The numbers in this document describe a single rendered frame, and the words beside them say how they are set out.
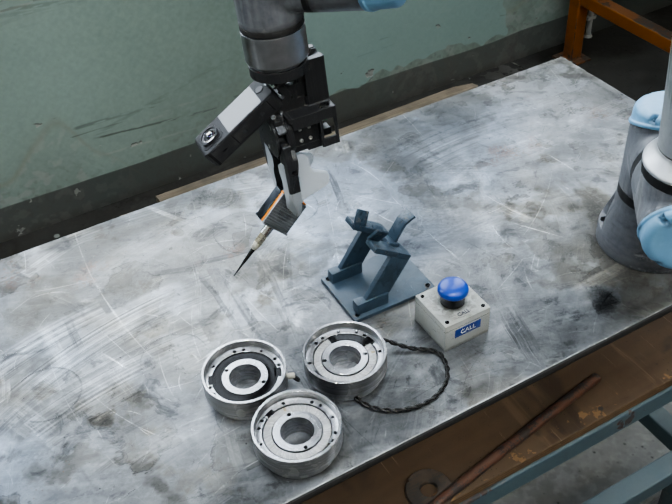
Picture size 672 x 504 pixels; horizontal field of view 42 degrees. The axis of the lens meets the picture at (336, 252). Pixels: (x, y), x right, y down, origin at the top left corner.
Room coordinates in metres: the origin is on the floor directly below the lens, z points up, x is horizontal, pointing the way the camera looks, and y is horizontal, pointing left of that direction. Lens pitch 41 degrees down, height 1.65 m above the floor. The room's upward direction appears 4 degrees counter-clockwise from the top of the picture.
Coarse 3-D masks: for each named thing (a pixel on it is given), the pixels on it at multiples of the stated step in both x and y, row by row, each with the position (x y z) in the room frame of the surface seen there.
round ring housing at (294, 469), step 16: (272, 400) 0.68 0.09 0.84; (288, 400) 0.68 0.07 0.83; (304, 400) 0.68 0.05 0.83; (320, 400) 0.68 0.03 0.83; (256, 416) 0.65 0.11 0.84; (288, 416) 0.66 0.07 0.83; (304, 416) 0.66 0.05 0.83; (336, 416) 0.65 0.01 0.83; (256, 432) 0.64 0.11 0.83; (272, 432) 0.64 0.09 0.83; (288, 432) 0.65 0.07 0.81; (304, 432) 0.66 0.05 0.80; (320, 432) 0.63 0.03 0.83; (336, 432) 0.63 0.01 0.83; (256, 448) 0.61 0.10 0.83; (288, 448) 0.61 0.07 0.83; (304, 448) 0.61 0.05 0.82; (336, 448) 0.61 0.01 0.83; (272, 464) 0.59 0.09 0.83; (288, 464) 0.59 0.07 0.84; (304, 464) 0.59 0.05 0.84; (320, 464) 0.59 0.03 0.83
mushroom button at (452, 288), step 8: (448, 280) 0.82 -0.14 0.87; (456, 280) 0.82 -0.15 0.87; (464, 280) 0.82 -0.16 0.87; (440, 288) 0.81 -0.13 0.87; (448, 288) 0.81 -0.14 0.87; (456, 288) 0.81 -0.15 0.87; (464, 288) 0.81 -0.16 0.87; (440, 296) 0.81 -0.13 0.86; (448, 296) 0.80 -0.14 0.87; (456, 296) 0.80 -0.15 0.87; (464, 296) 0.80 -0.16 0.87
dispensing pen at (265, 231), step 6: (276, 186) 0.92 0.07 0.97; (276, 192) 0.91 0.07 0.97; (270, 198) 0.91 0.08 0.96; (264, 204) 0.91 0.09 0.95; (270, 204) 0.90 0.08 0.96; (258, 210) 0.91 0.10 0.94; (264, 210) 0.90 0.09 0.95; (258, 216) 0.90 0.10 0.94; (264, 228) 0.89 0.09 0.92; (270, 228) 0.89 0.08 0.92; (258, 234) 0.90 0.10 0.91; (264, 234) 0.89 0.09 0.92; (258, 240) 0.89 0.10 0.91; (264, 240) 0.89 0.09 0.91; (252, 246) 0.88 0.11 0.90; (258, 246) 0.88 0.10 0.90; (252, 252) 0.88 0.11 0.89; (246, 258) 0.88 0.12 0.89
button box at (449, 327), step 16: (432, 288) 0.84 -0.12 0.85; (416, 304) 0.83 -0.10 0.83; (432, 304) 0.81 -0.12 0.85; (448, 304) 0.81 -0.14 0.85; (464, 304) 0.81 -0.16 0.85; (480, 304) 0.81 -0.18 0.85; (416, 320) 0.83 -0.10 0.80; (432, 320) 0.79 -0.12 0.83; (448, 320) 0.78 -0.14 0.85; (464, 320) 0.78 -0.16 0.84; (480, 320) 0.79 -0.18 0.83; (432, 336) 0.79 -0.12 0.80; (448, 336) 0.77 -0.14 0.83; (464, 336) 0.78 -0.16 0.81
